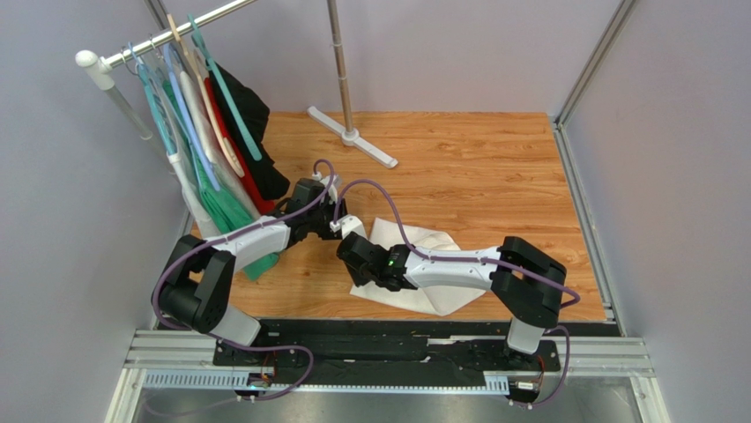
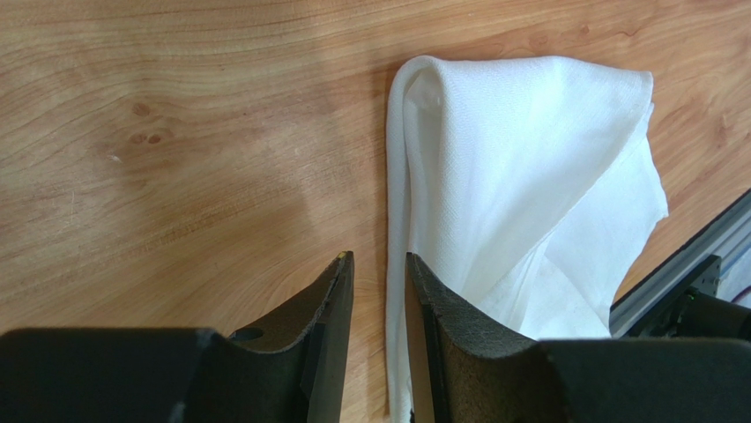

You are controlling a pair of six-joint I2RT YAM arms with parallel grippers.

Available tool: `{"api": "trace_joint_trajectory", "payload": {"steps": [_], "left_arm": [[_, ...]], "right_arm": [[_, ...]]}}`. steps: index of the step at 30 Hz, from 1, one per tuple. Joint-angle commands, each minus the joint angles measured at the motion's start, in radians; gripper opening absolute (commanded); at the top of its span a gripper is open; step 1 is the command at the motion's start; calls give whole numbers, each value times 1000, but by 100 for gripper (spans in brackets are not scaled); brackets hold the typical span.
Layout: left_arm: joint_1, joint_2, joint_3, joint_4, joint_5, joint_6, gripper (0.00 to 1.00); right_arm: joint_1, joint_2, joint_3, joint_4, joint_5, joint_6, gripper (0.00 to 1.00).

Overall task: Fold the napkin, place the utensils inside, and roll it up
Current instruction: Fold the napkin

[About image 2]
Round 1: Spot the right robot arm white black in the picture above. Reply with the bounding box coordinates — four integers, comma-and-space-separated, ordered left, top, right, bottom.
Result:
676, 292, 750, 341

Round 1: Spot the white cloth napkin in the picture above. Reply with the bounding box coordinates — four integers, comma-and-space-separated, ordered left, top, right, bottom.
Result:
385, 56, 668, 422

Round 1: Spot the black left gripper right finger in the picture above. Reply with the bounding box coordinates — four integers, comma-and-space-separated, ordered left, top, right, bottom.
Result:
405, 253, 546, 422

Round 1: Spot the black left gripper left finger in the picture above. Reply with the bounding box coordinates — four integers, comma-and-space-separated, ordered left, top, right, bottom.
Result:
219, 251, 354, 422

